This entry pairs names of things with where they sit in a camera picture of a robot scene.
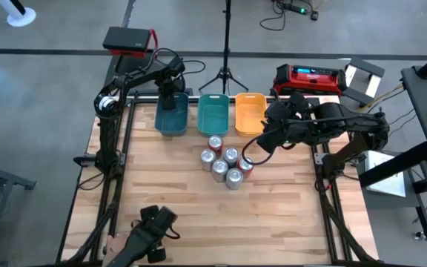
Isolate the grey metal table frame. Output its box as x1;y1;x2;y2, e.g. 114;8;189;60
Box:
0;148;37;267

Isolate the teal plastic bin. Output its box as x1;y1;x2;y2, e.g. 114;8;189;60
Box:
196;93;231;138

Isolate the white sheet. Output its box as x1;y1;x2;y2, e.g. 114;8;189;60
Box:
361;150;408;198

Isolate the black tripod stand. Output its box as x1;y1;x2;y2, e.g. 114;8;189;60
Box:
197;0;250;96

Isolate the silver and blue soda can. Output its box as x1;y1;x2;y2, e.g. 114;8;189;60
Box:
223;147;240;168
225;168;244;191

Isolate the blue plastic bin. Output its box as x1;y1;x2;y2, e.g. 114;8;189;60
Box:
154;92;190;137

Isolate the silver Diet Coke can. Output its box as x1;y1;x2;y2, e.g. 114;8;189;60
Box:
211;159;229;183
199;148;217;172

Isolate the black and white step stool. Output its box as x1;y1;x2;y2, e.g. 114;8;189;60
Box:
341;57;386;108

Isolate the black side mount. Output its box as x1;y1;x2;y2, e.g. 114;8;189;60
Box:
73;155;99;168

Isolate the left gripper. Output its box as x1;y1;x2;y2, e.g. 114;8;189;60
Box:
157;73;185;111

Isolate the black and red stool cart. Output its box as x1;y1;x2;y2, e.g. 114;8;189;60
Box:
102;26;159;75

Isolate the black aluminium table frame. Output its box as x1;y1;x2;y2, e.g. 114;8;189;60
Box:
56;95;380;267

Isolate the yellow plastic bin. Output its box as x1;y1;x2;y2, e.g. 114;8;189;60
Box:
234;92;268;137

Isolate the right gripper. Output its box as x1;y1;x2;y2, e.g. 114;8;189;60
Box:
256;125;297;155

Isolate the orange soda can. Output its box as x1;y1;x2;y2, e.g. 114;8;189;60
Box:
236;156;254;179
208;134;225;156

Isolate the black desk beam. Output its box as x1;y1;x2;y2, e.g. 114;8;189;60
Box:
357;140;427;188

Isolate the black power strip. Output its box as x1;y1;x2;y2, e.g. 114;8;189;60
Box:
282;2;308;15

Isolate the white round stand base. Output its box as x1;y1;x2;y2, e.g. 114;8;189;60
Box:
0;0;37;28

